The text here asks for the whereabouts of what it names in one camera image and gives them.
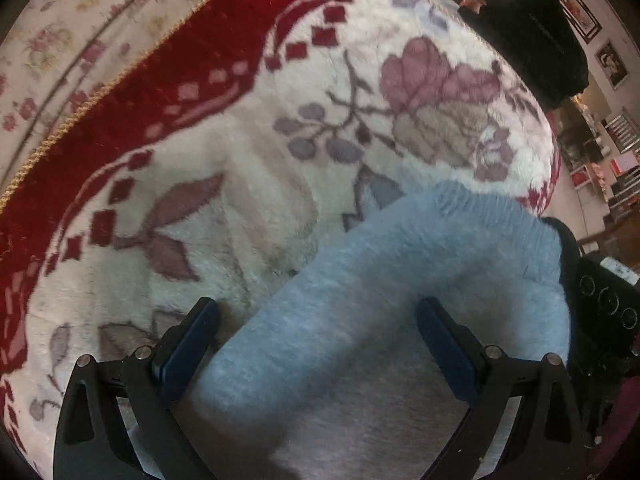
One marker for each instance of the red and white floral blanket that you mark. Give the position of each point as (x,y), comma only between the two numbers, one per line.
(240,170)

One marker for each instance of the pink floral quilt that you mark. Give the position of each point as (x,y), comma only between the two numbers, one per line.
(75,35)

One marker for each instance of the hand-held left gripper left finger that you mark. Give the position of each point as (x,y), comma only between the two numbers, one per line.
(192,350)

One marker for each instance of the black fuzzy garment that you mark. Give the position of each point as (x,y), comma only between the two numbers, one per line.
(535,45)

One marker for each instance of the cluttered shelf unit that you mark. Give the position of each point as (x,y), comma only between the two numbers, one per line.
(605,160)

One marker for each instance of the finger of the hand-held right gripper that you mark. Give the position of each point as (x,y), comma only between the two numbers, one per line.
(565,250)

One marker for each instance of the large framed wall picture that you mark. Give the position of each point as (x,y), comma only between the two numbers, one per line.
(572,2)

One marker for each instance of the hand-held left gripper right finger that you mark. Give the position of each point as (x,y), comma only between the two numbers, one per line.
(447,350)

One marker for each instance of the light grey sweatshirt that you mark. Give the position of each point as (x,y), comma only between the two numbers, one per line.
(380,320)

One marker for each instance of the small framed wall picture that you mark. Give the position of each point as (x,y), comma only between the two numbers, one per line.
(611,64)

